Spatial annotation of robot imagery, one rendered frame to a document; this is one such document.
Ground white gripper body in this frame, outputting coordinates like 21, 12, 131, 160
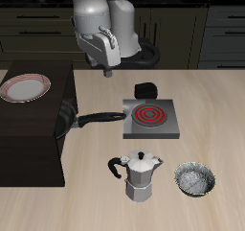
77, 25, 123, 69

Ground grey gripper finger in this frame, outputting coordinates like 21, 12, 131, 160
102, 65, 115, 79
84, 54, 98, 67

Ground round black stove knob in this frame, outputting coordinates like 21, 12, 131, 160
133, 81, 159, 101

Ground dark grey stove plate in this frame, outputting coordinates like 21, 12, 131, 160
122, 98, 181, 140

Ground dark kitchen cupboards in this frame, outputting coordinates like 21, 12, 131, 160
0, 0, 212, 71

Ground black frying pan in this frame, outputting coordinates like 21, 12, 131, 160
54, 99, 128, 141

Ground white plate with red rim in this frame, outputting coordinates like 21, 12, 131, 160
0, 73, 52, 104

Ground dark wooden cabinet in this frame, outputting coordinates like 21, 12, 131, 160
0, 59, 79, 188

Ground silver moka pot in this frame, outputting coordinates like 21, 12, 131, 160
107, 149, 165, 203

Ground grey kitchen drawer unit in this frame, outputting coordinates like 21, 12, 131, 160
196, 0, 245, 71

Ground grey speckled bowl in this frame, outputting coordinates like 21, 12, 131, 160
173, 161, 217, 198

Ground flat black base plate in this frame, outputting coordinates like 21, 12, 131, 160
89, 37, 161, 71

